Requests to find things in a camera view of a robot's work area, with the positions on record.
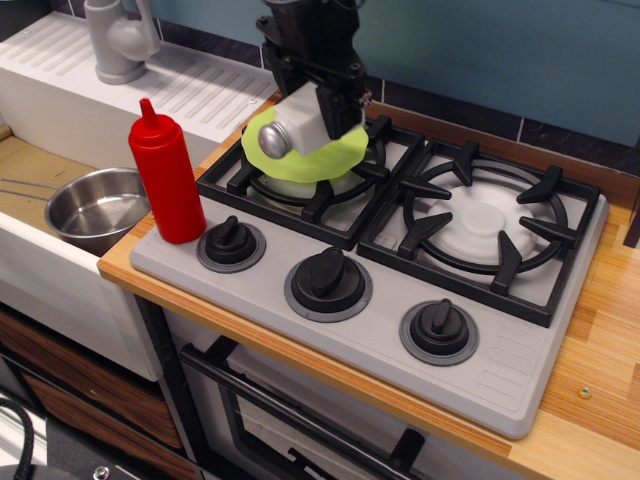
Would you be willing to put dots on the white toy sink unit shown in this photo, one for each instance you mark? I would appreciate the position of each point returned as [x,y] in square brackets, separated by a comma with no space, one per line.
[53,103]

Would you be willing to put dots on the black left burner grate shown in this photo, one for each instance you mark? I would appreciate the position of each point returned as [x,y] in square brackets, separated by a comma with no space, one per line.
[390,150]

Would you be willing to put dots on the black right stove knob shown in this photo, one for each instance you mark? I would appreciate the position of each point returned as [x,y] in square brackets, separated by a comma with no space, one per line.
[439,333]

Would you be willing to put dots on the black stove knob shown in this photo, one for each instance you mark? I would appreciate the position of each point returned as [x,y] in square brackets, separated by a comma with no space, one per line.
[328,287]
[439,333]
[231,246]

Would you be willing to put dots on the red ketchup squeeze bottle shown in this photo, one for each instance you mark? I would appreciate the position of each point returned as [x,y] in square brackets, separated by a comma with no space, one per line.
[159,149]

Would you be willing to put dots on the white burner cap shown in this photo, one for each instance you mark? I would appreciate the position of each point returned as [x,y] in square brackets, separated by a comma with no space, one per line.
[344,187]
[480,212]

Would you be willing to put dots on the white left burner cap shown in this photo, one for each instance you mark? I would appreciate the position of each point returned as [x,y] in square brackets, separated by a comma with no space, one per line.
[344,187]

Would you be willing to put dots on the stainless steel pot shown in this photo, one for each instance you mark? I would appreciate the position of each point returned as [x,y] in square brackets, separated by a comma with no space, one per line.
[94,211]

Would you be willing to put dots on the grey toy faucet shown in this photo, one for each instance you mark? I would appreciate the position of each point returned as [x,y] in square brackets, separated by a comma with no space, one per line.
[121,46]

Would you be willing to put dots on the black burner grate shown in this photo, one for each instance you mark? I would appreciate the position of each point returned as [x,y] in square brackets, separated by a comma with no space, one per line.
[529,289]
[390,150]

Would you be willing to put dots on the black right burner grate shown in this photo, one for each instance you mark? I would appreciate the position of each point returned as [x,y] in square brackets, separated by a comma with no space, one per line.
[529,289]

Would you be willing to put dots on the white salt shaker silver cap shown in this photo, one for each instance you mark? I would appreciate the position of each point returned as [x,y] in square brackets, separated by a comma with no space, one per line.
[298,125]

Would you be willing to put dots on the wooden drawer front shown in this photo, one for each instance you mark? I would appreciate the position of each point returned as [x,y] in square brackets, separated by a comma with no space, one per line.
[106,404]

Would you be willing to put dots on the grey toy stove top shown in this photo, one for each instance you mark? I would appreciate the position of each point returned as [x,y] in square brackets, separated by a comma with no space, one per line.
[499,387]

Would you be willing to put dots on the white right burner cap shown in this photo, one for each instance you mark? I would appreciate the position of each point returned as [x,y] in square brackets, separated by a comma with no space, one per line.
[480,212]

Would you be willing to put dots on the black left stove knob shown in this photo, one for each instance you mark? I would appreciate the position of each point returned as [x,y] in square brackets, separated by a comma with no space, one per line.
[231,246]

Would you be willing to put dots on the black middle stove knob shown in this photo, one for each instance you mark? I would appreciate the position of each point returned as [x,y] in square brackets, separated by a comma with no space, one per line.
[328,287]

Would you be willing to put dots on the light green plastic plate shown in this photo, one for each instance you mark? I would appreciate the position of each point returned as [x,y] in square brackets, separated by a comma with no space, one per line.
[328,162]

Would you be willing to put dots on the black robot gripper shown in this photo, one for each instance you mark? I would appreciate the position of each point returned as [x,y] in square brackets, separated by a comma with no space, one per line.
[312,41]

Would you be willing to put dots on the toy oven door black handle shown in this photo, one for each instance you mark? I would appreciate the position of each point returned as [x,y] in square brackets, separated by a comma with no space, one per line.
[213,364]

